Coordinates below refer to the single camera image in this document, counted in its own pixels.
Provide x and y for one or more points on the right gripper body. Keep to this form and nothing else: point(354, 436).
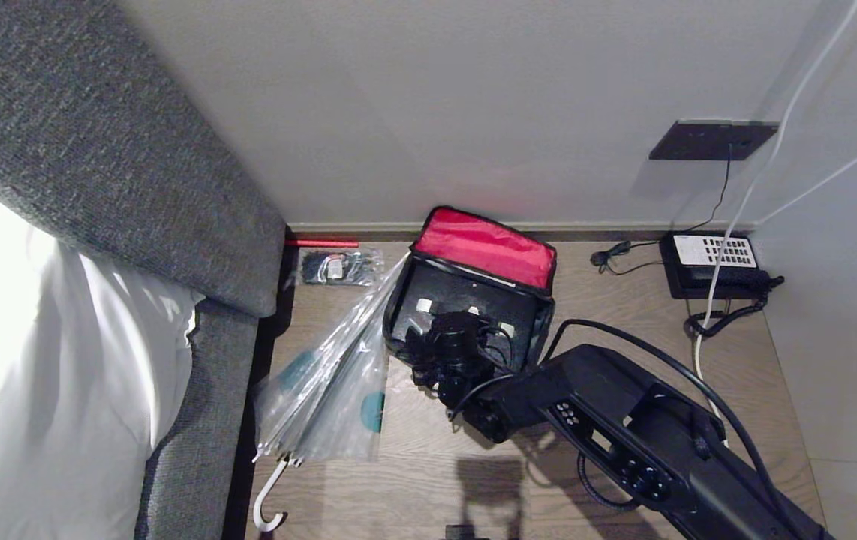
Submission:
point(460, 341)

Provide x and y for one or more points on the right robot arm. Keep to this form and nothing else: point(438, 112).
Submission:
point(623, 390)

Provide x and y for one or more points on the black bag with red lid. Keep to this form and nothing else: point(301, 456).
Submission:
point(428, 289)

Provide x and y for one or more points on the red lined bag lid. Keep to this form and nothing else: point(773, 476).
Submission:
point(485, 246)

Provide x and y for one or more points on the clear packet with black item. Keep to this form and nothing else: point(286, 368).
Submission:
point(342, 267)

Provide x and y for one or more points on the red stick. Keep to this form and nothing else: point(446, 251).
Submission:
point(321, 243)

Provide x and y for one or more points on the small black block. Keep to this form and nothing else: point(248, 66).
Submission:
point(461, 533)

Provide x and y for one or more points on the black telephone with white keypad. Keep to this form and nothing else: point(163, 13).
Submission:
point(710, 262)

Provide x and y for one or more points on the grey upholstered bed side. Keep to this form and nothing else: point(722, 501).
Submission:
point(196, 420)

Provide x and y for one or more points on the white pillow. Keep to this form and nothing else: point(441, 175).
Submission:
point(46, 360)

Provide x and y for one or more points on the grey upholstered headboard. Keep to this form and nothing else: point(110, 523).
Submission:
point(98, 135)

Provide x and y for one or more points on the black wall socket plate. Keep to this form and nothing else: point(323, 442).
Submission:
point(710, 140)

